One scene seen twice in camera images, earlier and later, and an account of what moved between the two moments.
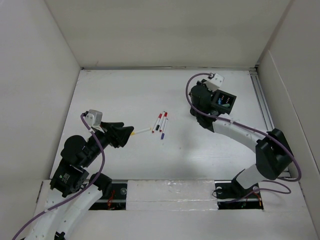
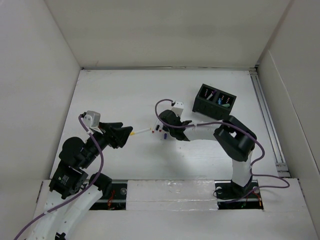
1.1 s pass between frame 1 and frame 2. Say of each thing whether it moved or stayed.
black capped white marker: stayed
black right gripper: moved
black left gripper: stayed
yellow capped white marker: stayed
